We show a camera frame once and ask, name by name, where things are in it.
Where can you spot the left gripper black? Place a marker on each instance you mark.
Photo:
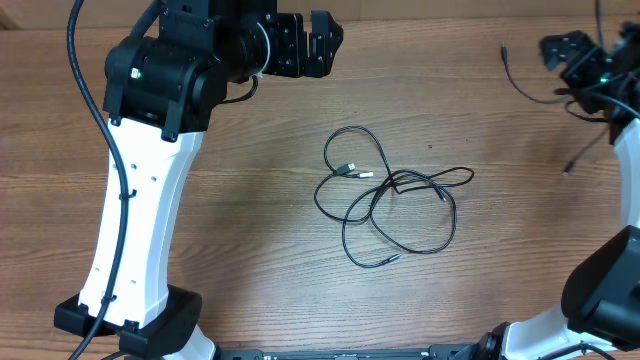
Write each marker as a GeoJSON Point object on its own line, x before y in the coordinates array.
{"type": "Point", "coordinates": [292, 63]}

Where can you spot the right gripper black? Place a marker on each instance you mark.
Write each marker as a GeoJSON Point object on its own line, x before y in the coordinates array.
{"type": "Point", "coordinates": [586, 51]}

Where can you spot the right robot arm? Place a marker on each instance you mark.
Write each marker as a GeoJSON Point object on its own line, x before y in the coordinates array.
{"type": "Point", "coordinates": [599, 308]}

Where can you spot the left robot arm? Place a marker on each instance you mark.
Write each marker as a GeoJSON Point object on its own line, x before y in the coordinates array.
{"type": "Point", "coordinates": [163, 81]}

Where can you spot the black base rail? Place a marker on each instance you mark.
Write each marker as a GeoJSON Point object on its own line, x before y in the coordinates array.
{"type": "Point", "coordinates": [433, 352]}

